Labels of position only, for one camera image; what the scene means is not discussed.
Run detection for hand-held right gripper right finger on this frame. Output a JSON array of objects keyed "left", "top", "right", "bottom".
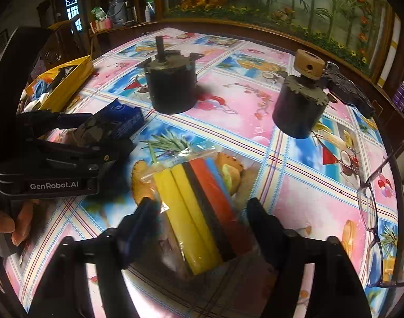
[{"left": 246, "top": 198, "right": 373, "bottom": 318}]

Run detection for blue floral tissue pack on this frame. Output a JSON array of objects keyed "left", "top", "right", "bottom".
[{"left": 68, "top": 98, "right": 146, "bottom": 146}]

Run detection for black snack packet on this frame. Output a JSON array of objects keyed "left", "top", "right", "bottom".
[{"left": 51, "top": 66, "right": 75, "bottom": 91}]

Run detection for white cloth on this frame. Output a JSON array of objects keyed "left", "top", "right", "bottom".
[{"left": 23, "top": 94, "right": 48, "bottom": 111}]

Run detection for printed plastic tablecloth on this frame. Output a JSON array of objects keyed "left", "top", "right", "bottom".
[{"left": 3, "top": 26, "right": 404, "bottom": 318}]

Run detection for yellow cardboard box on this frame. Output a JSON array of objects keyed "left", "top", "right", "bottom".
[{"left": 23, "top": 55, "right": 94, "bottom": 113}]

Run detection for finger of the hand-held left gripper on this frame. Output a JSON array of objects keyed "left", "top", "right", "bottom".
[
  {"left": 18, "top": 111, "right": 94, "bottom": 140},
  {"left": 33, "top": 137, "right": 136, "bottom": 170}
]

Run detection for light blue cloth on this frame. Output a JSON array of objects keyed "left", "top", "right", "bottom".
[{"left": 33, "top": 79, "right": 50, "bottom": 98}]

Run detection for black motor with wooden cap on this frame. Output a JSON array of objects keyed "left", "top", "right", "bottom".
[{"left": 271, "top": 49, "right": 331, "bottom": 140}]

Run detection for pack of coloured sponge strips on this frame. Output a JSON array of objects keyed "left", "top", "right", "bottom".
[{"left": 132, "top": 141, "right": 255, "bottom": 275}]

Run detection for grey thermos kettle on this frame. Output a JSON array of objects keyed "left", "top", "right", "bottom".
[{"left": 109, "top": 0, "right": 129, "bottom": 25}]

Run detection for black metal tool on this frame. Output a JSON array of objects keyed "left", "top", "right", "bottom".
[{"left": 324, "top": 61, "right": 376, "bottom": 118}]

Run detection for black cylindrical motor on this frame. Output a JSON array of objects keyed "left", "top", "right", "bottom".
[{"left": 146, "top": 36, "right": 206, "bottom": 115}]

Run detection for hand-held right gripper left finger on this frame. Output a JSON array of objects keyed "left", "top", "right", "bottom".
[{"left": 28, "top": 197, "right": 163, "bottom": 318}]

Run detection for eyeglasses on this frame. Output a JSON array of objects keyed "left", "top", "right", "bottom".
[{"left": 357, "top": 159, "right": 404, "bottom": 289}]

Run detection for barred window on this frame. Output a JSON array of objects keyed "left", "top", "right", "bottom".
[{"left": 65, "top": 0, "right": 82, "bottom": 29}]

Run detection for pink box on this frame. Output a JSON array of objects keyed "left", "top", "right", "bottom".
[{"left": 94, "top": 18, "right": 113, "bottom": 32}]

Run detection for artificial flower display panel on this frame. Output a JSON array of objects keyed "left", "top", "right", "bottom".
[{"left": 159, "top": 0, "right": 388, "bottom": 73}]

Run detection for person's left hand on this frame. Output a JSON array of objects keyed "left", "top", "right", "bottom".
[{"left": 0, "top": 201, "right": 36, "bottom": 246}]

